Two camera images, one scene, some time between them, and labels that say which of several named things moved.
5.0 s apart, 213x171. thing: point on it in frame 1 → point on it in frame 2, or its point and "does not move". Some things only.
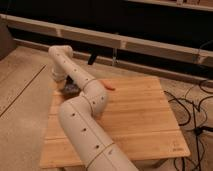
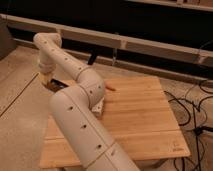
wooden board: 137,119 does not move
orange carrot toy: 108,85 does not move
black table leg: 92,58 does not move
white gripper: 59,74 → 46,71
